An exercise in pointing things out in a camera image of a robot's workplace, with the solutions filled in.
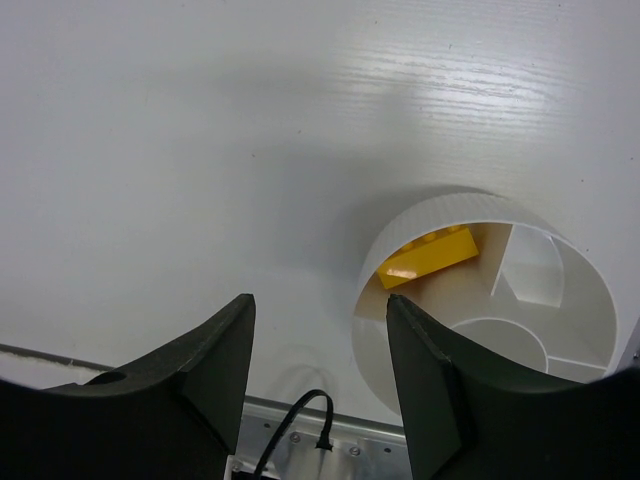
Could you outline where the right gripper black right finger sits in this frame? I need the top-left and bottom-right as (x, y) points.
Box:
(386, 295), (639, 479)

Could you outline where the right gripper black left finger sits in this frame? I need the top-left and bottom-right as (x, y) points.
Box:
(1, 294), (256, 479)

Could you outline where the yellow long lego brick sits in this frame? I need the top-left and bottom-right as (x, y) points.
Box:
(376, 225), (479, 289)

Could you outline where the white round divided container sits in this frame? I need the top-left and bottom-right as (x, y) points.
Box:
(352, 193), (619, 412)

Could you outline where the black thin cable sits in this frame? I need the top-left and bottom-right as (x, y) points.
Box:
(252, 388), (335, 480)

